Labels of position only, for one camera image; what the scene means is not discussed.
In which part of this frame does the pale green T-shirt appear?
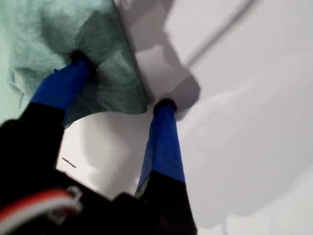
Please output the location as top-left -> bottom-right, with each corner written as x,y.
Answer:
0,0 -> 156,128

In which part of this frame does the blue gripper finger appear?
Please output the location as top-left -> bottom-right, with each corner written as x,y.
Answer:
0,50 -> 93,170
134,98 -> 198,235

